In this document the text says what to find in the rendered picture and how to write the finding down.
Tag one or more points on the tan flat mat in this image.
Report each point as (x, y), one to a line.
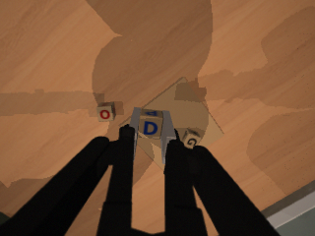
(186, 111)

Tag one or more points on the tan wooden letter block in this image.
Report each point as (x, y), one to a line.
(150, 124)
(190, 138)
(106, 111)

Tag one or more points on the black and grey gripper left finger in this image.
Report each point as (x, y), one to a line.
(53, 209)

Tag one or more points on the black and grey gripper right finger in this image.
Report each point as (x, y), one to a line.
(230, 210)

